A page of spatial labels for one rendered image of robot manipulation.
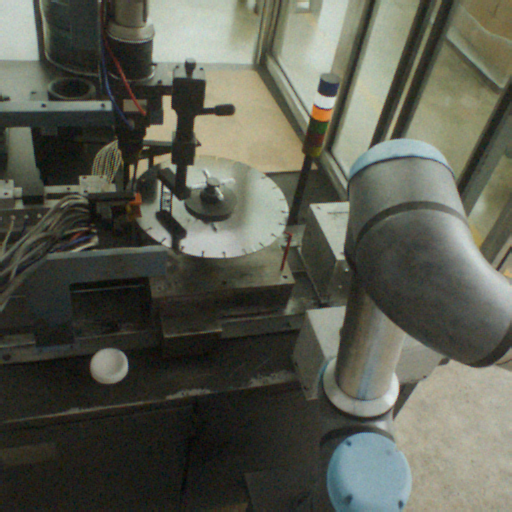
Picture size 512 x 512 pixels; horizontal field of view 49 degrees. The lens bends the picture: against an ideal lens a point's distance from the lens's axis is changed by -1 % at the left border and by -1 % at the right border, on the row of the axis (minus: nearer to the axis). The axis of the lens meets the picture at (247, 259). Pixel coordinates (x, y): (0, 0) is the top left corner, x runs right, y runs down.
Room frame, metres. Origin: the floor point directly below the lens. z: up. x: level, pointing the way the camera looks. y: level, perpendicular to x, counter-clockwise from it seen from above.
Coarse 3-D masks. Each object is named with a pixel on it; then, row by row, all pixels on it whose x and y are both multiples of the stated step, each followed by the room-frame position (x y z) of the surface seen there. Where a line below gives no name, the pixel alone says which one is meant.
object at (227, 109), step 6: (204, 108) 0.82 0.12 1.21; (210, 108) 0.83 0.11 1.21; (216, 108) 0.82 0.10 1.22; (222, 108) 0.82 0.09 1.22; (228, 108) 0.83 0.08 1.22; (234, 108) 0.83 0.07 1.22; (192, 114) 0.81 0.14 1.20; (198, 114) 0.82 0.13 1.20; (204, 114) 0.82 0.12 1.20; (210, 114) 0.82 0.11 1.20; (216, 114) 0.82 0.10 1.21; (222, 114) 0.82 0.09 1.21; (228, 114) 0.82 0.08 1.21
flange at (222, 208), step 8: (192, 192) 0.91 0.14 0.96; (200, 192) 0.90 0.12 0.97; (224, 192) 0.93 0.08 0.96; (232, 192) 0.94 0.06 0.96; (184, 200) 0.89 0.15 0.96; (192, 200) 0.89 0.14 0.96; (200, 200) 0.89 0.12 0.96; (208, 200) 0.88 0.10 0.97; (216, 200) 0.89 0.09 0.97; (224, 200) 0.90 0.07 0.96; (232, 200) 0.91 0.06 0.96; (192, 208) 0.86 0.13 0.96; (200, 208) 0.87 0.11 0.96; (208, 208) 0.87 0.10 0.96; (216, 208) 0.88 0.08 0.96; (224, 208) 0.88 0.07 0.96; (232, 208) 0.89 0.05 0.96; (200, 216) 0.85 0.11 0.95; (208, 216) 0.85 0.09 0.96; (216, 216) 0.86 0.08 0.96; (224, 216) 0.87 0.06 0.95
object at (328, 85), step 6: (324, 78) 1.13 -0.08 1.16; (330, 78) 1.14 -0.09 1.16; (336, 78) 1.14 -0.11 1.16; (324, 84) 1.12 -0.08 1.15; (330, 84) 1.12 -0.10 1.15; (336, 84) 1.12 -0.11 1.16; (318, 90) 1.13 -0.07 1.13; (324, 90) 1.12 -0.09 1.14; (330, 90) 1.12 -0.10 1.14; (336, 90) 1.13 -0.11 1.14
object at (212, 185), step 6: (204, 174) 0.93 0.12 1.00; (210, 180) 0.91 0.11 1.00; (216, 180) 0.91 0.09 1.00; (228, 180) 0.92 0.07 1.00; (234, 180) 0.93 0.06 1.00; (192, 186) 0.88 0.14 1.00; (198, 186) 0.89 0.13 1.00; (204, 186) 0.89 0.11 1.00; (210, 186) 0.89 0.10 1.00; (216, 186) 0.90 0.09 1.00; (210, 192) 0.89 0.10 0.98; (216, 192) 0.88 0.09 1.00; (222, 198) 0.87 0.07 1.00
